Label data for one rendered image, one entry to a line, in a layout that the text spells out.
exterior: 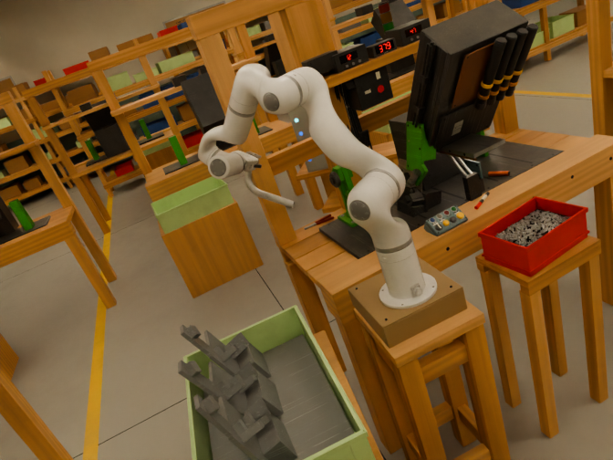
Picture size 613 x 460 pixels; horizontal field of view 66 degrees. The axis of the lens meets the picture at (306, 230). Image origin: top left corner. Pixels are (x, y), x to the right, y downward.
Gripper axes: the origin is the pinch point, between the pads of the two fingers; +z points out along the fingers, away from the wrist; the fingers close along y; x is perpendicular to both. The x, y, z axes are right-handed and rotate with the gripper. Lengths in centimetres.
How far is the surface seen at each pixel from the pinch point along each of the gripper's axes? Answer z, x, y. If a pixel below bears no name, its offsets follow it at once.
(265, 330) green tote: -42, 44, -38
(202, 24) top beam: -1, -43, 36
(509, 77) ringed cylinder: 19, -65, -81
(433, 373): -41, 32, -94
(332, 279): -14, 28, -51
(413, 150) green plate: 26, -26, -59
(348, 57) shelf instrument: 28, -51, -17
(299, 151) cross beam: 36.5, -4.2, -9.4
